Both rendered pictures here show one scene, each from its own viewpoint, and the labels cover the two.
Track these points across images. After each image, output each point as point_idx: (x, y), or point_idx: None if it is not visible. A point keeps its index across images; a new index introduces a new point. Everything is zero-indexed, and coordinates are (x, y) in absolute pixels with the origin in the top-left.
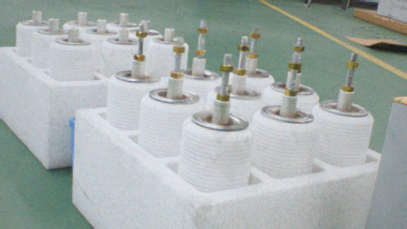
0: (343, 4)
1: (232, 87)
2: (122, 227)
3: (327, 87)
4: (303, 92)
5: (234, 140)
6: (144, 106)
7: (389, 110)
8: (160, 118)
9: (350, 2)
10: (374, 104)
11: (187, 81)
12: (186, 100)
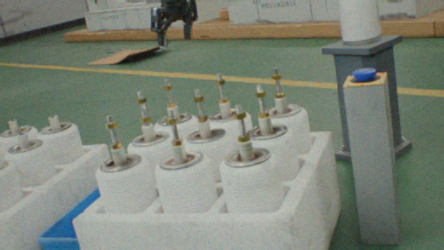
0: (186, 35)
1: (202, 134)
2: None
3: (138, 112)
4: None
5: (275, 163)
6: (169, 180)
7: (205, 107)
8: (192, 180)
9: (192, 31)
10: (189, 108)
11: (154, 148)
12: (197, 158)
